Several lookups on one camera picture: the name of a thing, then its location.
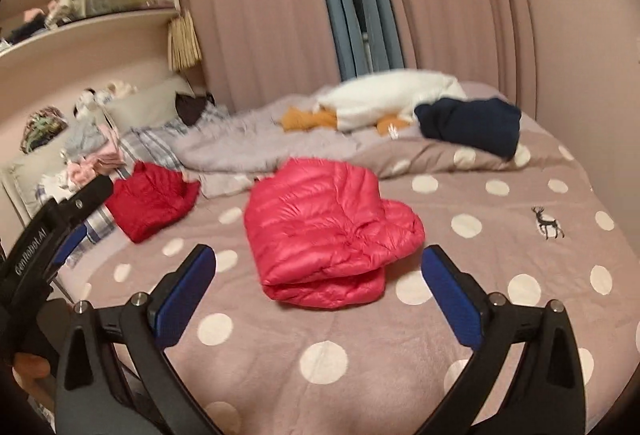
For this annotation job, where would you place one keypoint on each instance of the person's left hand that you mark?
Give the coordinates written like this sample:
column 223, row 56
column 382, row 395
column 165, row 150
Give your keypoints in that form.
column 32, row 364

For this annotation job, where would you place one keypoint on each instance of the pink curtain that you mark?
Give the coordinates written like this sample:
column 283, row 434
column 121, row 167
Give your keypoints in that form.
column 450, row 0
column 250, row 15

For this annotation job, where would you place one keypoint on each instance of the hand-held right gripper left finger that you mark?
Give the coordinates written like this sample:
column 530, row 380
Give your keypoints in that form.
column 187, row 295

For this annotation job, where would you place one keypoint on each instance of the black garment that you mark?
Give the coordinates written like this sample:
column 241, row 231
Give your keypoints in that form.
column 192, row 110

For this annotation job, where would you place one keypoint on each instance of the cream shelf clothes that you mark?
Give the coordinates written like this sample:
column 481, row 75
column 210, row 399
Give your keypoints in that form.
column 60, row 7

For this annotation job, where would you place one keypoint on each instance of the brown polka-dot bed cover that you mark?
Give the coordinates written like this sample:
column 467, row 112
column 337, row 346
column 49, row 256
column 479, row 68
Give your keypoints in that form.
column 390, row 355

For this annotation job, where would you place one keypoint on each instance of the white goose plush toy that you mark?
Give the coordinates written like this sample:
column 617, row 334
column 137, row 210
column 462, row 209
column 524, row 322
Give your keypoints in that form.
column 390, row 95

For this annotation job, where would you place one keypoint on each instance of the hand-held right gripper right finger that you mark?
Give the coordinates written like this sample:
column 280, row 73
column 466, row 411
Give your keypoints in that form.
column 452, row 300

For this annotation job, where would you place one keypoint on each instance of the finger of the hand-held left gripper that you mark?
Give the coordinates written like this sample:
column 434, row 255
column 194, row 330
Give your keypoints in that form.
column 70, row 245

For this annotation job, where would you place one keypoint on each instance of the grey quilt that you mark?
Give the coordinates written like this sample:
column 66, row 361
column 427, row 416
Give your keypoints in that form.
column 235, row 150

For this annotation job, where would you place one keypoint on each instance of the pile of pink white clothes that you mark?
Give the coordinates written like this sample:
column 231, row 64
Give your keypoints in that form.
column 95, row 167

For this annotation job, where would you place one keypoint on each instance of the hanging straw fringe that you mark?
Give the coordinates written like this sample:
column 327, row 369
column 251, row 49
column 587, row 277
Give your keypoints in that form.
column 184, row 42

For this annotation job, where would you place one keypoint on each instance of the navy blue folded garment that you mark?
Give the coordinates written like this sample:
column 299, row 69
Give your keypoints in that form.
column 470, row 125

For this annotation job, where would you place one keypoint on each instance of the pink-red hooded down jacket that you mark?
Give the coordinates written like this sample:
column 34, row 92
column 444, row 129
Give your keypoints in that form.
column 320, row 235

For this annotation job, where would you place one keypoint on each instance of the grey-blue crumpled garment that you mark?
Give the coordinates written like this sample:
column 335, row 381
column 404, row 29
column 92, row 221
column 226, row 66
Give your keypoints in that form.
column 85, row 137

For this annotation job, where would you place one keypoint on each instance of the floral fabric bag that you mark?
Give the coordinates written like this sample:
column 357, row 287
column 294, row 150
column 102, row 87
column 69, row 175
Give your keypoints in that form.
column 44, row 130

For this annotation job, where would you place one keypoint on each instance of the dark and pink shelf clothes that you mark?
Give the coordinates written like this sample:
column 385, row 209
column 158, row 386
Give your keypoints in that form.
column 27, row 22

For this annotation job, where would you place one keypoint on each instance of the black and white plush toy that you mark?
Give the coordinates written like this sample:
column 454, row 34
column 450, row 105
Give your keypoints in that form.
column 86, row 101

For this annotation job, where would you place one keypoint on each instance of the dark red folded down jacket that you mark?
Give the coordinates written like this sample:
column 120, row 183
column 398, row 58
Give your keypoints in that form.
column 150, row 200

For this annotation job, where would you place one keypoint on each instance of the beige pillow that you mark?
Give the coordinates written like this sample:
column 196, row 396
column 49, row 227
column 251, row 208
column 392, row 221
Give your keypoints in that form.
column 145, row 105
column 30, row 175

